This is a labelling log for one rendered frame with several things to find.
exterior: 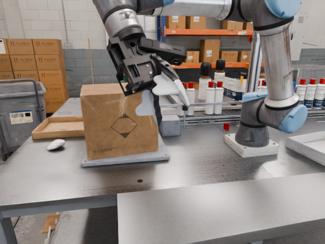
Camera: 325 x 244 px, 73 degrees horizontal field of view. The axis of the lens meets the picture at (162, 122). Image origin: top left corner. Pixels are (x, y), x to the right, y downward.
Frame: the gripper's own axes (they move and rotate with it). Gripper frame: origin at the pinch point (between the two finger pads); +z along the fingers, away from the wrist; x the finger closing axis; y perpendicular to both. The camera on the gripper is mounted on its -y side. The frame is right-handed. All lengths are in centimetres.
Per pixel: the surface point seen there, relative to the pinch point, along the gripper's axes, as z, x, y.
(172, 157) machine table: 12, -47, -18
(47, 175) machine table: -3, -55, 29
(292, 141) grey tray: 29, -30, -69
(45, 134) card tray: -26, -86, 25
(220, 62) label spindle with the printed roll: -38, -95, -120
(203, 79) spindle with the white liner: -25, -80, -82
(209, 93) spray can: -11, -63, -66
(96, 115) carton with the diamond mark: -16.3, -43.8, 5.9
